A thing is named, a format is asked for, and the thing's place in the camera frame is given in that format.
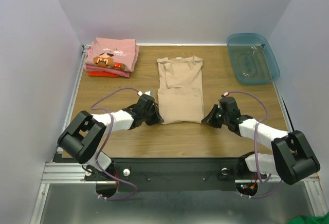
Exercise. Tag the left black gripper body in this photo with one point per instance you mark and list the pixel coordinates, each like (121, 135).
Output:
(145, 116)

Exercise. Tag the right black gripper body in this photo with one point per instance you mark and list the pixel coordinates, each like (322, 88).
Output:
(214, 117)

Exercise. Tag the beige t shirt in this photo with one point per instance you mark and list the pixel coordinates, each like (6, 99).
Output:
(180, 93)

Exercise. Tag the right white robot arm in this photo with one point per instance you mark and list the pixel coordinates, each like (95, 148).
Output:
(292, 158)

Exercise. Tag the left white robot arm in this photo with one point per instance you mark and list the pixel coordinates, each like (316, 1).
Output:
(83, 135)

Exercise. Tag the plain pink folded t shirt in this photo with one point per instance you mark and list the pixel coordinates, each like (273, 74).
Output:
(112, 61)

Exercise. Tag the teal plastic bin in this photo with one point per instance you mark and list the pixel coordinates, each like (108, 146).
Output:
(252, 59)

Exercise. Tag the pink printed folded t shirt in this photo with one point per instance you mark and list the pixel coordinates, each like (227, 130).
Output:
(113, 44)

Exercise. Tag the red folded t shirt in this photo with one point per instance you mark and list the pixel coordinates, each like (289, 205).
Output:
(102, 74)

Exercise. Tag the green cloth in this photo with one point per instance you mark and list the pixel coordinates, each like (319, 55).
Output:
(309, 220)

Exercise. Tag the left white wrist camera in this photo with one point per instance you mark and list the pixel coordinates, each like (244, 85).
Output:
(147, 95)

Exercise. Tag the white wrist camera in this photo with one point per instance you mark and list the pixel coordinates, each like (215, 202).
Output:
(147, 95)
(226, 94)

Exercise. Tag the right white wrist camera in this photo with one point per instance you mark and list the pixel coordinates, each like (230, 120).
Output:
(226, 94)

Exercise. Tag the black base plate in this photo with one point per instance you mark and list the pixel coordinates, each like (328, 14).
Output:
(181, 174)

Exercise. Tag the aluminium table frame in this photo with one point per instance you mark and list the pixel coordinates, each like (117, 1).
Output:
(217, 75)

